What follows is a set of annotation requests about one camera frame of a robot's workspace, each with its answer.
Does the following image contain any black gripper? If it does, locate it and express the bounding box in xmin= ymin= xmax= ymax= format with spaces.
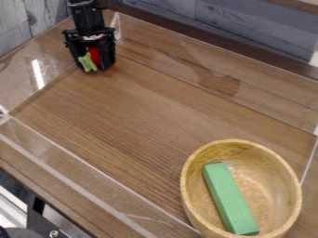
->
xmin=61 ymin=27 xmax=115 ymax=70

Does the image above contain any red toy strawberry green stem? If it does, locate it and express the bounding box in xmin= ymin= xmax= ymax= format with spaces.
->
xmin=77 ymin=34 xmax=104 ymax=73

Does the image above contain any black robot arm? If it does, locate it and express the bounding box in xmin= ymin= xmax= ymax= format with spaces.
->
xmin=61 ymin=0 xmax=115 ymax=73

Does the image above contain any green rectangular block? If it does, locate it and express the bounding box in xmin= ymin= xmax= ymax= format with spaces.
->
xmin=203 ymin=163 xmax=259 ymax=236

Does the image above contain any black metal stand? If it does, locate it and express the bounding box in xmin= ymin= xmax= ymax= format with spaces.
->
xmin=27 ymin=196 xmax=71 ymax=238

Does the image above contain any wooden bowl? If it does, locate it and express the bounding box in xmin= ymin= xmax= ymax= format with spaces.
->
xmin=180 ymin=139 xmax=302 ymax=238

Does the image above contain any clear acrylic enclosure wall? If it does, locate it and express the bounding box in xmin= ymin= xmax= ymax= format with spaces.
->
xmin=0 ymin=12 xmax=318 ymax=238

